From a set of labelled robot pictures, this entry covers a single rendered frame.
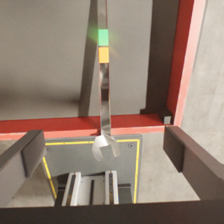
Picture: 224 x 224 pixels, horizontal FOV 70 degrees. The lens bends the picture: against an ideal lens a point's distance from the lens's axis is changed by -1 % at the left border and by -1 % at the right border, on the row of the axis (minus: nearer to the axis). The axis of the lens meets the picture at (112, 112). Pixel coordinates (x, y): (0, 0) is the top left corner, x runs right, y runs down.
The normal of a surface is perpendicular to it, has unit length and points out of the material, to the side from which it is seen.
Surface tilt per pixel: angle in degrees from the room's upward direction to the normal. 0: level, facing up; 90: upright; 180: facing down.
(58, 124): 90
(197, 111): 0
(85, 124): 90
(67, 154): 0
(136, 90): 0
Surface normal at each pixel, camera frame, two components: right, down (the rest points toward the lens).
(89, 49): 0.04, 0.47
